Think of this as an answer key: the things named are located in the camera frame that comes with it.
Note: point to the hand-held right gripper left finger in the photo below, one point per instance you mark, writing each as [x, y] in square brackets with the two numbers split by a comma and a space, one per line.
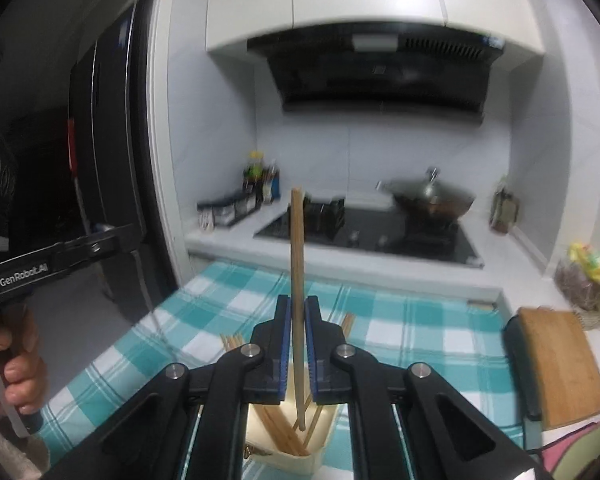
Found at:
[281, 355]

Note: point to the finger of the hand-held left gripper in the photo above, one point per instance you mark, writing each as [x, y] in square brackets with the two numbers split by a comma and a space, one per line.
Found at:
[105, 246]

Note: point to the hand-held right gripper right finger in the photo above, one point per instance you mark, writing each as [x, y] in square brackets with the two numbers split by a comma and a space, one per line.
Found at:
[312, 360]

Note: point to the cream ribbed utensil holder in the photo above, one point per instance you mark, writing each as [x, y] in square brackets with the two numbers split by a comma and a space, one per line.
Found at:
[290, 464]

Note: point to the person's left hand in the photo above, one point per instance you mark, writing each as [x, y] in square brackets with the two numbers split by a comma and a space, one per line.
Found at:
[30, 370]

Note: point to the teal white checkered tablecloth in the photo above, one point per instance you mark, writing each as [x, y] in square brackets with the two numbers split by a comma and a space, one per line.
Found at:
[405, 335]

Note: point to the white kitchen counter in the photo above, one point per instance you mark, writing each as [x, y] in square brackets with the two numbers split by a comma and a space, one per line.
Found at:
[220, 247]

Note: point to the black spice jar rack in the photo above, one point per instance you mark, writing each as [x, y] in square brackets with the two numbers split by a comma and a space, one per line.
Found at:
[232, 207]

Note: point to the dark refrigerator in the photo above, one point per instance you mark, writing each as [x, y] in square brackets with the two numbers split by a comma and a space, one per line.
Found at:
[110, 110]

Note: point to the black glass cooktop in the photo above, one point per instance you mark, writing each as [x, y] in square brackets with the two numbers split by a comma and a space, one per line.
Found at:
[380, 240]

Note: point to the black burner grate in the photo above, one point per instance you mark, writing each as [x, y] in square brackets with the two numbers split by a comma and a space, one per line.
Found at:
[325, 212]

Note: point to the yellow capped sauce bottle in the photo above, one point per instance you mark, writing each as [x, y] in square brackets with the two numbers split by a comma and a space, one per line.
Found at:
[252, 172]

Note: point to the dark wok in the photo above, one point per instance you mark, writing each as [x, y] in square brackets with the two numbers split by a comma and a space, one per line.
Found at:
[432, 210]

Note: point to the black flat appliance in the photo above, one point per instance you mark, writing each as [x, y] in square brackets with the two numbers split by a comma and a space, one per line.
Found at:
[517, 360]

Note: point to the wooden cutting board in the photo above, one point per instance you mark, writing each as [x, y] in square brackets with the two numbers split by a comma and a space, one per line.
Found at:
[562, 370]

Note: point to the bag with yellow items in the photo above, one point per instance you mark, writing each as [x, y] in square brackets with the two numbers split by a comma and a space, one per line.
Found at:
[587, 280]

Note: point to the pink green patterned cloth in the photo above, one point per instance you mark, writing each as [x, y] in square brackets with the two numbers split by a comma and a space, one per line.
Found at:
[585, 455]

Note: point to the black range hood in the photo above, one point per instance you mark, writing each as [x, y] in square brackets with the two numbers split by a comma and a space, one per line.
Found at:
[380, 75]

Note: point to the brown bottle by wall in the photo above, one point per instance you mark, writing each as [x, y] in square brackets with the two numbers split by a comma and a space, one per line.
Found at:
[504, 207]

